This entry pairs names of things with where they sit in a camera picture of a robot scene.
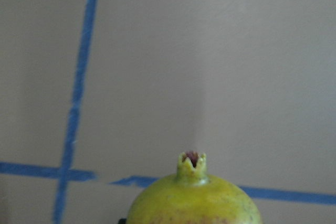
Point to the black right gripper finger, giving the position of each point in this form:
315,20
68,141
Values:
122,221

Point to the red yellow pomegranate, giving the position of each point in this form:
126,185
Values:
191,195

